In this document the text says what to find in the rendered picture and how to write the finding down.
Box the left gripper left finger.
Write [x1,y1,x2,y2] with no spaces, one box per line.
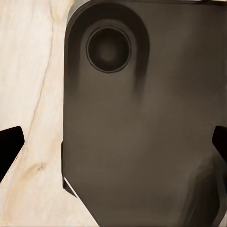
[0,126,25,182]

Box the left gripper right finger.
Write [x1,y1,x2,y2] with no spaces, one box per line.
[212,126,227,163]

